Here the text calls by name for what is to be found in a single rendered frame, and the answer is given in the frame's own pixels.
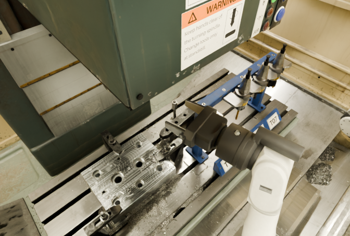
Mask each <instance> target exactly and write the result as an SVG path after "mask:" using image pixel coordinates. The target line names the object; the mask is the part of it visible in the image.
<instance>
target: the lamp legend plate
mask: <svg viewBox="0 0 350 236"><path fill-rule="evenodd" d="M267 3H268V0H260V2H259V6H258V10H257V14H256V18H255V22H254V26H253V30H252V35H251V38H252V37H254V36H255V35H257V34H258V33H259V32H260V27H261V24H262V21H263V17H264V14H265V10H266V7H267Z"/></svg>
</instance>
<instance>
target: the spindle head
mask: <svg viewBox="0 0 350 236"><path fill-rule="evenodd" d="M17 1H18V2H19V3H20V4H21V5H22V6H23V7H24V8H25V9H26V10H27V11H28V12H29V13H30V14H31V15H33V16H34V17H35V18H36V19H37V20H38V21H39V22H40V23H41V24H42V25H43V26H44V27H45V28H46V29H47V30H48V31H49V32H50V33H51V34H52V35H53V36H54V37H55V38H56V39H57V40H58V41H59V42H60V43H61V44H62V45H63V46H64V47H65V48H66V49H67V50H68V51H69V52H70V53H71V54H72V55H73V56H74V57H75V58H76V59H77V60H78V61H79V62H80V63H81V64H82V65H83V66H84V67H85V68H86V69H87V70H88V71H90V72H91V73H92V74H93V75H94V76H95V77H96V78H97V79H98V80H99V81H100V82H101V83H102V84H103V85H104V86H105V87H106V88H107V89H108V90H109V91H110V92H111V93H112V94H113V95H114V96H115V97H116V98H117V99H118V100H119V101H121V102H122V103H123V104H124V106H125V107H126V108H127V109H128V110H129V111H132V110H134V109H136V108H137V107H139V106H141V105H142V104H144V103H145V102H147V101H149V100H150V99H152V98H153V97H155V96H157V95H158V94H160V93H162V92H163V91H165V90H167V89H168V88H170V87H172V86H173V85H175V84H177V83H178V82H180V81H181V80H183V79H185V78H186V77H188V76H190V75H191V74H193V73H195V72H196V71H198V70H200V69H201V68H203V67H205V66H206V65H208V64H210V63H211V62H212V61H214V60H216V59H217V58H219V57H221V56H222V55H224V54H226V53H227V52H229V51H231V50H232V49H234V48H236V47H237V46H239V45H241V44H242V43H244V42H245V41H247V40H249V39H250V38H251V35H252V30H253V26H254V22H255V18H256V14H257V10H258V6H259V2H260V0H245V2H244V7H243V12H242V16H241V22H240V27H239V32H238V35H237V39H235V40H233V41H232V42H230V43H228V44H226V45H225V46H223V47H221V48H219V49H218V50H216V51H214V52H213V53H211V54H209V55H208V56H206V57H204V58H202V59H201V60H199V61H197V62H196V63H194V64H192V65H190V66H189V67H187V68H185V69H183V70H182V71H181V23H182V14H183V13H185V12H187V11H189V10H191V9H194V8H196V7H198V6H200V5H203V4H205V3H208V2H210V1H212V0H207V1H204V2H202V3H200V4H197V5H195V6H193V7H191V8H188V9H185V3H186V0H17ZM277 2H278V0H276V1H275V2H274V3H273V4H270V3H269V0H268V3H267V7H266V10H265V14H266V11H267V9H268V8H269V7H270V6H273V7H274V11H275V9H276V5H277ZM274 11H273V14H274ZM265 14H264V17H263V20H262V24H261V27H260V32H262V30H261V28H262V26H263V24H264V22H265V21H266V20H270V25H271V21H272V18H273V14H272V15H271V17H270V18H268V19H267V18H266V17H265ZM270 25H269V27H270ZM260 32H259V33H260Z"/></svg>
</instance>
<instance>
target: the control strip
mask: <svg viewBox="0 0 350 236"><path fill-rule="evenodd" d="M287 2H288V0H286V1H285V2H283V1H282V0H278V2H277V5H276V9H275V11H274V14H273V18H272V21H271V25H270V28H269V30H270V29H272V28H274V27H275V26H277V25H279V24H280V22H281V20H280V21H276V16H277V13H278V12H279V10H280V9H281V8H284V9H285V7H286V4H287ZM269 3H270V4H273V3H272V0H269ZM271 8H273V10H274V7H273V6H270V7H269V8H268V9H267V11H266V14H265V17H266V18H267V19H268V18H270V17H268V12H269V10H270V9H271ZM267 22H269V24H270V20H266V21H265V22H264V24H263V26H262V28H261V30H262V32H264V31H265V30H264V26H265V24H266V23H267Z"/></svg>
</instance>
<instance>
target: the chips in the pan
mask: <svg viewBox="0 0 350 236"><path fill-rule="evenodd" d="M335 151H338V150H337V149H334V148H331V147H326V149H325V150H324V151H323V152H322V153H321V155H320V156H319V158H320V160H321V161H328V162H330V161H334V159H335ZM317 159H318V158H317ZM312 166H314V167H311V168H310V169H309V170H308V171H307V173H306V176H307V180H308V182H309V183H310V184H311V185H312V184H318V185H320V186H324V185H325V186H326V185H329V184H330V181H331V180H332V178H331V177H332V172H331V168H332V167H331V166H330V165H327V164H325V163H324V162H322V163H318V164H316V165H312Z"/></svg>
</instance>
